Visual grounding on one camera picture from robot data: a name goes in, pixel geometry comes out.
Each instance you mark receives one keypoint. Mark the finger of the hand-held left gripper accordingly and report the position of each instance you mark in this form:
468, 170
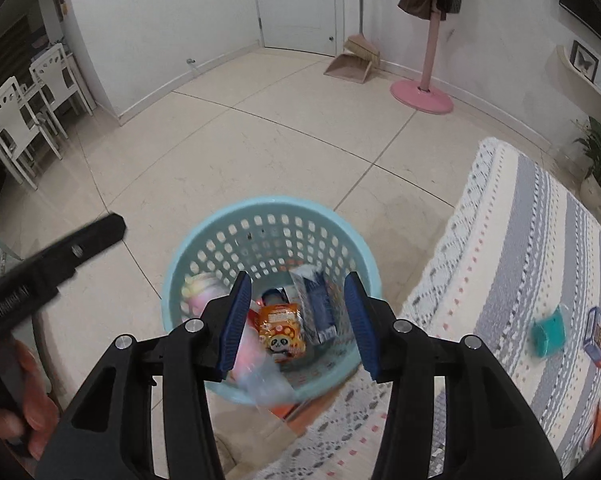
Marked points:
90, 240

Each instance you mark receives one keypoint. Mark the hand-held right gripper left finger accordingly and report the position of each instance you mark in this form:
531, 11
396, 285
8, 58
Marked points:
233, 325

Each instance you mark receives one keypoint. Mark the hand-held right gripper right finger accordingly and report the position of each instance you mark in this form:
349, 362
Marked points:
363, 325

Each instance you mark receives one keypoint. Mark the pink packet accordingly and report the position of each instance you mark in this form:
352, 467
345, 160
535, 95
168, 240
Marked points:
245, 355

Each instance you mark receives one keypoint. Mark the orange snack packet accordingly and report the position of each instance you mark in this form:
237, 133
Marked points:
280, 330

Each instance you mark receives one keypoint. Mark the white and navy milk carton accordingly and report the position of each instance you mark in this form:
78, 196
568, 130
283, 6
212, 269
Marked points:
315, 300

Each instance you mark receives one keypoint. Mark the teal perforated plastic basket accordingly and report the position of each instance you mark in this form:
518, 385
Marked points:
260, 230

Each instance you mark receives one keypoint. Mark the person's left hand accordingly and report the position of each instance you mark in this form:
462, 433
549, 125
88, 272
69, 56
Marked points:
38, 400

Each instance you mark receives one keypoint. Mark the orange plastic bag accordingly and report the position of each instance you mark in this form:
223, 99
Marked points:
290, 410

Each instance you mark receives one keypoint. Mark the white chair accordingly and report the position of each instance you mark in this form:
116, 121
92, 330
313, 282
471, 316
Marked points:
10, 120
55, 75

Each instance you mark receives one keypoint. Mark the striped grey white tablecloth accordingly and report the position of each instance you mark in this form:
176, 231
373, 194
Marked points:
505, 240

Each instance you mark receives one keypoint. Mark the teal packet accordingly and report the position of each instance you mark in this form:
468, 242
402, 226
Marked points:
547, 335

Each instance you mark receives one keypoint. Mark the blue box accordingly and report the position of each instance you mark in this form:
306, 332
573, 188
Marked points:
592, 345

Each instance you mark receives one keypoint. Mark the pink coat rack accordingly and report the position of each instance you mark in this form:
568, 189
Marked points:
423, 95

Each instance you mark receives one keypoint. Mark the brown dustpan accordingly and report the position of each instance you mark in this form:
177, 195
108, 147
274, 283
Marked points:
348, 70

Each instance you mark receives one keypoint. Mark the broom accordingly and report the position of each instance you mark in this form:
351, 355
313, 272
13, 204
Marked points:
363, 47

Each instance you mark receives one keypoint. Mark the white door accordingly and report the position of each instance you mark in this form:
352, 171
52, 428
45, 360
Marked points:
295, 5

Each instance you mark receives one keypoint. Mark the framed butterfly picture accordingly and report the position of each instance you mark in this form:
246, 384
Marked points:
584, 61

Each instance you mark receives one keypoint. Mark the white low wall shelf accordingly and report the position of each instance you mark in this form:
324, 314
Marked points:
590, 92

